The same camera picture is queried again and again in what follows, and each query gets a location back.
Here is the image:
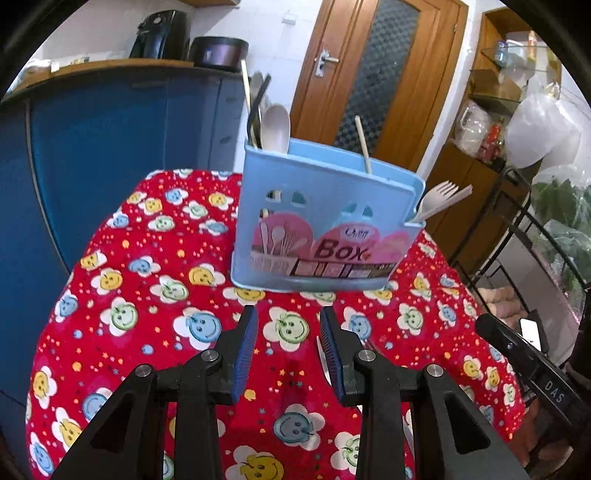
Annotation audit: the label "wooden shelf cabinet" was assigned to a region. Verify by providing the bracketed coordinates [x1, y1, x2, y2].
[422, 9, 564, 278]

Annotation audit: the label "blue base cabinet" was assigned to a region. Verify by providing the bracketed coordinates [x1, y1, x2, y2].
[0, 60, 250, 407]

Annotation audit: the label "dark rice cooker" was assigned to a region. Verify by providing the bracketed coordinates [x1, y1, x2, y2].
[189, 36, 250, 73]

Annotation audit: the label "beige root vegetables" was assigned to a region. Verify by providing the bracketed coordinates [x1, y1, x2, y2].
[478, 285, 527, 319]

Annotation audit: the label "metal table knife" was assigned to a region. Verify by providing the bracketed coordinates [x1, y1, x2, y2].
[315, 336, 333, 386]

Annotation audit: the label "bag of green vegetables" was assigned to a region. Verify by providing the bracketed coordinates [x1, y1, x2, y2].
[531, 166, 591, 296]

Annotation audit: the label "wooden door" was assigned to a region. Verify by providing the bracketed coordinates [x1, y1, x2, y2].
[291, 0, 469, 174]

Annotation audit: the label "light blue utensil holder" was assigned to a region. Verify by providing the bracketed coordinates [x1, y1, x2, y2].
[230, 138, 426, 294]

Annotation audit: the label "white handled plastic bag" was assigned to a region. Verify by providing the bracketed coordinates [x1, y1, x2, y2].
[455, 102, 492, 158]

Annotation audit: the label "beige plastic fork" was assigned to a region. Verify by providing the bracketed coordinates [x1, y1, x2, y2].
[411, 181, 460, 223]

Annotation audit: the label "wooden chopstick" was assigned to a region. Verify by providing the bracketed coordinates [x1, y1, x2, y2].
[240, 59, 254, 145]
[354, 115, 373, 176]

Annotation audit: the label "black chopstick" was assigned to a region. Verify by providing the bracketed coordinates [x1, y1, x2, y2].
[247, 74, 273, 149]

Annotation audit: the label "black air fryer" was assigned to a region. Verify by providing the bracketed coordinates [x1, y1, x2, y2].
[129, 10, 191, 61]

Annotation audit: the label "metal door handle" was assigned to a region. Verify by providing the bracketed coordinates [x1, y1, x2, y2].
[314, 49, 340, 78]

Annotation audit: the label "red printed blanket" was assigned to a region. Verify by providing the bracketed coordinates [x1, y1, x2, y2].
[25, 168, 527, 480]

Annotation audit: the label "beige plastic spoon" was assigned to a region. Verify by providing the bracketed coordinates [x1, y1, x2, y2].
[261, 104, 291, 153]

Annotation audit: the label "person's right hand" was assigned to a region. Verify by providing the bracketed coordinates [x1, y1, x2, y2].
[510, 401, 583, 472]

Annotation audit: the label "red bottles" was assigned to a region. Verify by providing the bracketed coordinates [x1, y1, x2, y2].
[478, 117, 509, 162]

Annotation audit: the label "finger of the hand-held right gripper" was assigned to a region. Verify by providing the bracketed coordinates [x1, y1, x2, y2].
[475, 314, 525, 361]

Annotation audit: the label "large white plastic bag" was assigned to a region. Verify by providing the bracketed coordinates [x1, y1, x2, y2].
[505, 90, 585, 169]

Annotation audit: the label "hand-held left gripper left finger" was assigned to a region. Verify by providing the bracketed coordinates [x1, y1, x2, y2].
[51, 305, 259, 480]

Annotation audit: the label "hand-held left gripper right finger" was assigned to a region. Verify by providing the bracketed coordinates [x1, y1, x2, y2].
[320, 305, 527, 480]

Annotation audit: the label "white cloth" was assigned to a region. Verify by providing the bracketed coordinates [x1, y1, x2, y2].
[21, 58, 61, 78]

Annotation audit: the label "black metal rack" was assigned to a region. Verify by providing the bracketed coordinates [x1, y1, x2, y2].
[450, 166, 591, 324]

